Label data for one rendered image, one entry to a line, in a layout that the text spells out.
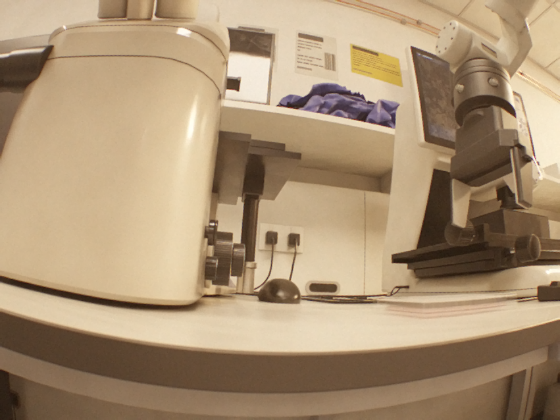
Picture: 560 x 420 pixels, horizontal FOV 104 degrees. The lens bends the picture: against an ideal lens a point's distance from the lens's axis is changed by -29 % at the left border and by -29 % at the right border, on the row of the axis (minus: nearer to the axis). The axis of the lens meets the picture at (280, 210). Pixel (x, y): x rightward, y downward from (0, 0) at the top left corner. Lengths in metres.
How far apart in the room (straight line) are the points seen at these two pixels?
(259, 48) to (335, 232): 0.72
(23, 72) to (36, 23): 1.78
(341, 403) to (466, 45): 0.45
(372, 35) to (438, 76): 1.09
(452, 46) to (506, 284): 0.37
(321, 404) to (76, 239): 0.18
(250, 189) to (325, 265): 0.62
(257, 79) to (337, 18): 0.90
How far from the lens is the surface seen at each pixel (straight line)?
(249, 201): 0.48
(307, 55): 1.56
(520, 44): 0.51
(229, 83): 0.54
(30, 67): 0.30
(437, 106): 0.74
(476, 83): 0.43
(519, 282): 0.53
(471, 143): 0.40
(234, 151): 0.36
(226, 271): 0.34
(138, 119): 0.23
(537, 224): 0.70
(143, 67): 0.25
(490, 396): 1.64
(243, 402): 0.19
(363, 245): 1.10
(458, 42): 0.48
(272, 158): 0.40
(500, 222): 0.61
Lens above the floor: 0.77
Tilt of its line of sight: 14 degrees up
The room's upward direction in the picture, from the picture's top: 3 degrees clockwise
